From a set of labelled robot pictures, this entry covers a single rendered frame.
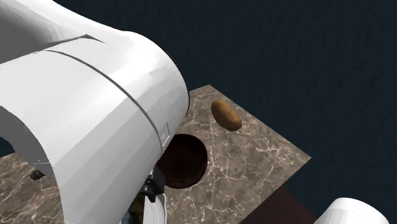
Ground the dark brown bowl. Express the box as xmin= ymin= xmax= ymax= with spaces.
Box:
xmin=156 ymin=133 xmax=209 ymax=190

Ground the brown potato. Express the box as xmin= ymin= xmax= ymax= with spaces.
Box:
xmin=211 ymin=99 xmax=243 ymax=132

